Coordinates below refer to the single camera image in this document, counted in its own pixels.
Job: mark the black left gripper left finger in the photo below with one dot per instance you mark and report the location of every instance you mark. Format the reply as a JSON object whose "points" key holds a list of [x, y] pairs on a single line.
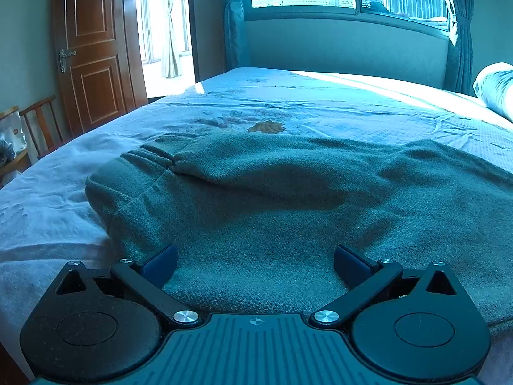
{"points": [[147, 277]]}

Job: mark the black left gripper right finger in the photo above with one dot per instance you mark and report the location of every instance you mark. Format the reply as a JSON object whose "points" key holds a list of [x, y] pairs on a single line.
{"points": [[368, 281]]}

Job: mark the dark green fleece pants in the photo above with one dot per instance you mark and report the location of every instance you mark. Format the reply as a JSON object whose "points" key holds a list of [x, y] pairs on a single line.
{"points": [[256, 218]]}

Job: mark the light blue embroidered bed sheet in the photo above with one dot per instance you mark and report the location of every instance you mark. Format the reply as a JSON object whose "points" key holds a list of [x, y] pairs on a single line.
{"points": [[47, 221]]}

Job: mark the wooden chair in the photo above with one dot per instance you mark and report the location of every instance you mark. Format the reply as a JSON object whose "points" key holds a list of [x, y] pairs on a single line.
{"points": [[43, 127]]}

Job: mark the white plastic bag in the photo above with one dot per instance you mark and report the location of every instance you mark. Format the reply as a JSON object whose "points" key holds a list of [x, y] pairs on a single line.
{"points": [[12, 128]]}

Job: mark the teal curtain right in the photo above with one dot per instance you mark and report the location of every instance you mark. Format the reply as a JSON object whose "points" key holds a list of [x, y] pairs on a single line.
{"points": [[460, 49]]}

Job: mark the teal curtain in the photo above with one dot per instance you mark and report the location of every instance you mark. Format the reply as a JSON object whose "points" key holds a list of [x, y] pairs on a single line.
{"points": [[460, 49], [235, 35]]}

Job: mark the folded white blue quilt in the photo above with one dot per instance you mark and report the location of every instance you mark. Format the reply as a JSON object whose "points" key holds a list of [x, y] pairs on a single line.
{"points": [[493, 86]]}

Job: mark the brown wooden door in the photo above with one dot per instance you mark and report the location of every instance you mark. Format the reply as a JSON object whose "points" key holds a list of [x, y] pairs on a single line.
{"points": [[105, 79]]}

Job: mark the hallway window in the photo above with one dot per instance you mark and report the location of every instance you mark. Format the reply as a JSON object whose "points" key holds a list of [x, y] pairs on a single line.
{"points": [[164, 34]]}

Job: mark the teal curtain left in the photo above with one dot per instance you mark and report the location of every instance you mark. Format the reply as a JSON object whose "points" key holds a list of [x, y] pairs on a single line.
{"points": [[235, 35]]}

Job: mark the metal door handle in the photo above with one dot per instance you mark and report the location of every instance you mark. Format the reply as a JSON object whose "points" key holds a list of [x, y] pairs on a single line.
{"points": [[63, 56]]}

